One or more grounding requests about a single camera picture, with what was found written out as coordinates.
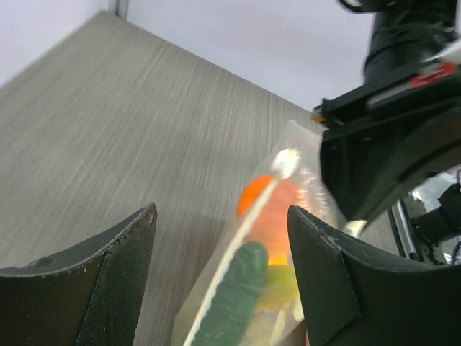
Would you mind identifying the yellow toy banana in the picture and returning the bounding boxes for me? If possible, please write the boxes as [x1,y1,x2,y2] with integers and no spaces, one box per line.
[255,265,299,313]

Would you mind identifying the aluminium frame rail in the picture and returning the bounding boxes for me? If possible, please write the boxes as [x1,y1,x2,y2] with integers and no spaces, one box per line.
[387,172,461,266]

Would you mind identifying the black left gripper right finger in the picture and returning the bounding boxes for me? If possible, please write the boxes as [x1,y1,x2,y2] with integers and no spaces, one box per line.
[287,206,460,346]

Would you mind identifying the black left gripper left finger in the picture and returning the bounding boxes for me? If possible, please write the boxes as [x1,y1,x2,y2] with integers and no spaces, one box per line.
[1,203,157,346]

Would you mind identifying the green toy cucumber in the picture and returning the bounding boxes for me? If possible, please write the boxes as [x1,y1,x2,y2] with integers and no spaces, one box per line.
[192,241,269,346]

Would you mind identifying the orange toy fruit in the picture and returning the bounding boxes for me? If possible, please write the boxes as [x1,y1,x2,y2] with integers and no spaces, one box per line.
[237,175,310,265]

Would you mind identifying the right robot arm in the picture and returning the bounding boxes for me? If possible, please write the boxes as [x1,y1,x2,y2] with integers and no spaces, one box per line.
[313,1,460,222]

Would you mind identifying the clear polka dot zip bag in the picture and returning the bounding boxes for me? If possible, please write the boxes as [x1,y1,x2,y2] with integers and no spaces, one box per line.
[171,121,339,345]

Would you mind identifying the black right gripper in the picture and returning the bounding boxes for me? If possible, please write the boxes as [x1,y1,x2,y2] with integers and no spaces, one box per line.
[313,63,460,222]

